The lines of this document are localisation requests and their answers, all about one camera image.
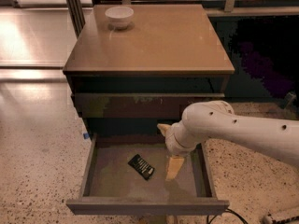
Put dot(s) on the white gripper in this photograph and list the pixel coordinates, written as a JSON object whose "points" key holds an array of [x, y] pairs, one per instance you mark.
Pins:
{"points": [[171, 142]]}

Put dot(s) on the black rxbar chocolate bar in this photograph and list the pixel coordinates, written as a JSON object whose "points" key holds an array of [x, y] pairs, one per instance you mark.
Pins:
{"points": [[141, 166]]}

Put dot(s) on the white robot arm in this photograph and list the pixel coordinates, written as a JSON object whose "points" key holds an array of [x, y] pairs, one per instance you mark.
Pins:
{"points": [[275, 138]]}

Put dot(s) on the open middle drawer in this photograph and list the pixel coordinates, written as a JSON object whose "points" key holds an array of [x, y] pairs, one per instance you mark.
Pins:
{"points": [[111, 186]]}

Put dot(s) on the brown wooden drawer cabinet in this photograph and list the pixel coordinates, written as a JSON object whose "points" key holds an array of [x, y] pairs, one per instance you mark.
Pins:
{"points": [[166, 49]]}

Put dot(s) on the closed top drawer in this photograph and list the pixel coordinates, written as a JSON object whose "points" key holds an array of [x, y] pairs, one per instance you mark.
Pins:
{"points": [[134, 106]]}

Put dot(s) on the blue tape piece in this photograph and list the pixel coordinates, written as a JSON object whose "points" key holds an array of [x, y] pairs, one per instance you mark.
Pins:
{"points": [[86, 136]]}

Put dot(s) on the white power strip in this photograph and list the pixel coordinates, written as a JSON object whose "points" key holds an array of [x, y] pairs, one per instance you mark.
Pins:
{"points": [[288, 216]]}

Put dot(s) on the white ceramic bowl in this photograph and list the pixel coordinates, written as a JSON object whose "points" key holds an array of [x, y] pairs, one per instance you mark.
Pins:
{"points": [[119, 17]]}

